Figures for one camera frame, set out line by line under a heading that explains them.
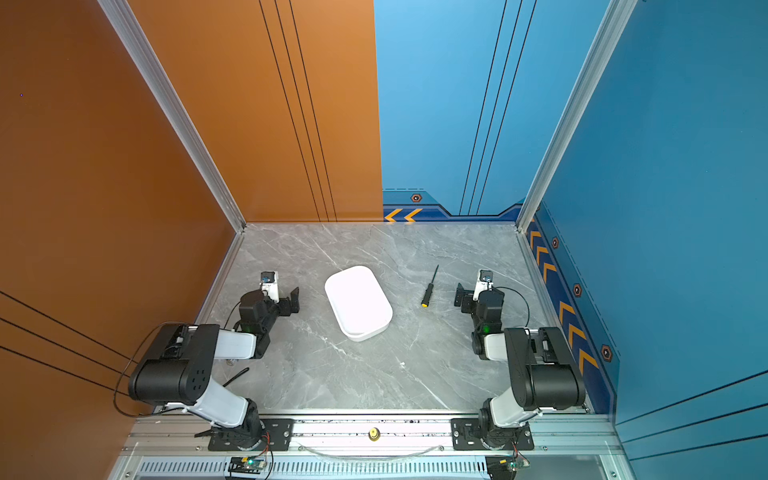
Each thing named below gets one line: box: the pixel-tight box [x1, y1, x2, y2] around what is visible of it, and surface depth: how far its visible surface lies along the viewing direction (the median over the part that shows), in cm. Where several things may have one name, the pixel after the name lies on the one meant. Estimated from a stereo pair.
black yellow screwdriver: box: [421, 264, 439, 308], surface depth 98 cm
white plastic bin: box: [325, 266, 393, 342], surface depth 95 cm
